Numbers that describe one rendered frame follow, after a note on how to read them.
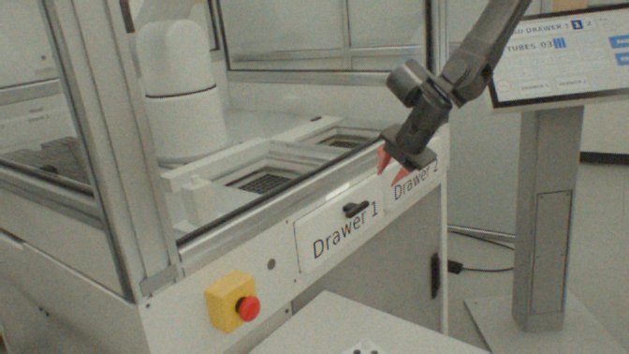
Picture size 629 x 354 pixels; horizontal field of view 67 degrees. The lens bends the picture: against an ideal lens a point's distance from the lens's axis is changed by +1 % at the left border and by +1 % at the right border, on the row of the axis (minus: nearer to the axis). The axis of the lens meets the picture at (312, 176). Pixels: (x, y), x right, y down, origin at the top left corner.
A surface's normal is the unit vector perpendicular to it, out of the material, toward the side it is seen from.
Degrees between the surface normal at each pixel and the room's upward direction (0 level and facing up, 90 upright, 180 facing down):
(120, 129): 90
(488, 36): 47
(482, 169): 90
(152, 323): 90
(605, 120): 90
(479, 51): 59
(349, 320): 0
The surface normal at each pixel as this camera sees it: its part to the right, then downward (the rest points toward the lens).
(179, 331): 0.77, 0.14
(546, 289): 0.02, 0.35
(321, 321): -0.11, -0.93
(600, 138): -0.53, 0.35
